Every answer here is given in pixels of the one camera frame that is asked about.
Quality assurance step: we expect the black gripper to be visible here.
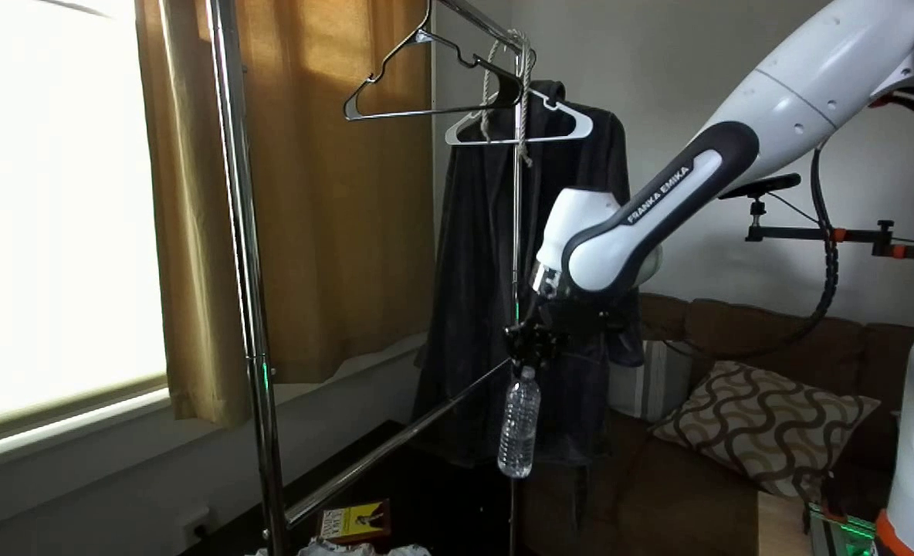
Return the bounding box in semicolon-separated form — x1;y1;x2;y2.
504;293;582;379

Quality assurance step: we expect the clear plastic water bottle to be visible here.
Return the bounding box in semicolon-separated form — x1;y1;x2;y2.
493;364;544;482

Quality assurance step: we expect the black robe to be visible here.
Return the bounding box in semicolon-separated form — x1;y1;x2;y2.
409;78;647;473

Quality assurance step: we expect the white striped cushion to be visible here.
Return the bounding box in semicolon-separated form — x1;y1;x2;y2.
604;338;698;422

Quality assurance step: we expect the brown sofa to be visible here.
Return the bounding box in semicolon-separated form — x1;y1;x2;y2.
514;290;914;556

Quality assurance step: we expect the yellow cardboard box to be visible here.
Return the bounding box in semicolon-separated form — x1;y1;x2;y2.
315;498;394;547

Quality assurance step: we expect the white plastic hanger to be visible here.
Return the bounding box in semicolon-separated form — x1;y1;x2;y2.
441;86;595;149

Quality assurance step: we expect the wave patterned pillow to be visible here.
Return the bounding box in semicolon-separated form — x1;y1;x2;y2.
650;356;884;507

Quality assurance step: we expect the mustard curtain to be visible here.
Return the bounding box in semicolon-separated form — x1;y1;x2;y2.
130;0;438;427

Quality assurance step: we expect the metal clothes rack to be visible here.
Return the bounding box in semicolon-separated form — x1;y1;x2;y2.
204;0;537;556

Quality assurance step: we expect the light wooden table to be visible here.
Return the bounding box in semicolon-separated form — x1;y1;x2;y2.
754;491;815;556

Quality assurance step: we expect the white window blind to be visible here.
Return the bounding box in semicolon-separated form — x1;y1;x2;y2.
0;0;172;436

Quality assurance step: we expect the dark wire hanger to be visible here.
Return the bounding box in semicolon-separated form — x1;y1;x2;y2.
343;24;528;123

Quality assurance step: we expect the black stereo camera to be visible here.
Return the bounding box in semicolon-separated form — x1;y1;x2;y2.
716;170;802;203

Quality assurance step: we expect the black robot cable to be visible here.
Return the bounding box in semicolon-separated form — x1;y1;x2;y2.
743;90;914;364

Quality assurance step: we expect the green lit robot mount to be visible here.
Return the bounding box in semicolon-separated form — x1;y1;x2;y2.
802;498;884;556

